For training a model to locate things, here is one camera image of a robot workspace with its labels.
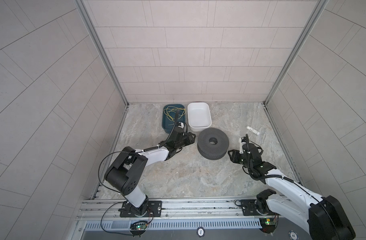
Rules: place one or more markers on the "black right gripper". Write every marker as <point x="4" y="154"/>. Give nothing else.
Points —
<point x="234" y="155"/>

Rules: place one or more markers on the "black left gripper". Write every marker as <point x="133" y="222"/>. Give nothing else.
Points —
<point x="188" y="138"/>

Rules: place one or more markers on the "grey perforated cable spool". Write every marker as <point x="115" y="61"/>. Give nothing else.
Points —
<point x="212" y="144"/>

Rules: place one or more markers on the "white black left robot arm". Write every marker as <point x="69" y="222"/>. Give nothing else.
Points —
<point x="126" y="171"/>

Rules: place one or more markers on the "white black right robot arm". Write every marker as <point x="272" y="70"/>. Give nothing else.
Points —
<point x="323" y="218"/>

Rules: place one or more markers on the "white plastic tray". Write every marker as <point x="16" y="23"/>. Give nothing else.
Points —
<point x="199" y="116"/>

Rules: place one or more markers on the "white glue stick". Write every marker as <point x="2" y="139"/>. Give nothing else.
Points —
<point x="254" y="131"/>

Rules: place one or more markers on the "dark teal plastic tray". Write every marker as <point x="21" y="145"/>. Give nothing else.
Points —
<point x="169" y="112"/>

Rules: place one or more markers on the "right green circuit board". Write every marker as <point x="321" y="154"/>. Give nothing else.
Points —
<point x="268" y="225"/>

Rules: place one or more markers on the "green circuit board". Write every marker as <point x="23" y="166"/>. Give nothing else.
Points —
<point x="139" y="226"/>
<point x="268" y="225"/>

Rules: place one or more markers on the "left green circuit board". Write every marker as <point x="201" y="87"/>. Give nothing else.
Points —
<point x="139" y="226"/>

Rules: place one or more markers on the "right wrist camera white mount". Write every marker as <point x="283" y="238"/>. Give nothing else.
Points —
<point x="242" y="141"/>

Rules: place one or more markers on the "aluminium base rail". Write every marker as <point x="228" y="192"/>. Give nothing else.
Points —
<point x="173" y="214"/>

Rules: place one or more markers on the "aluminium corner wall profile left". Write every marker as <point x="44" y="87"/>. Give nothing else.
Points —
<point x="80" y="6"/>

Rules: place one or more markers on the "aluminium corner wall profile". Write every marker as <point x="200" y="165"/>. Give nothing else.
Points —
<point x="310" y="23"/>
<point x="80" y="6"/>

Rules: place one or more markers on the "aluminium corner wall profile right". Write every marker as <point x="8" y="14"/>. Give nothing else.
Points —
<point x="310" y="23"/>

